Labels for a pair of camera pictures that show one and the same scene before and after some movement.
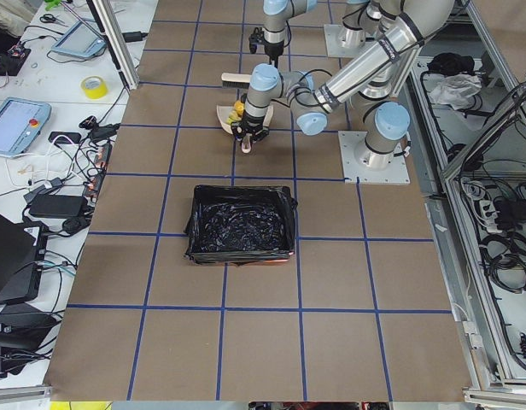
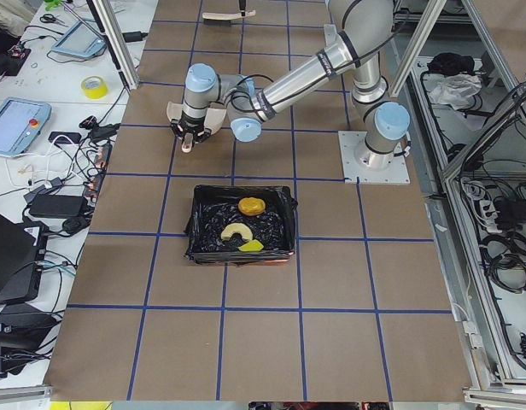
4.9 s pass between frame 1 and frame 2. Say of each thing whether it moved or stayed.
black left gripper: moved
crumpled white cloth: stayed
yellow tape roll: stayed
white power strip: stayed
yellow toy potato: moved
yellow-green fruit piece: moved
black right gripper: moved
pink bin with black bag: stayed
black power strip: stayed
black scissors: stayed
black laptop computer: stayed
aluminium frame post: stayed
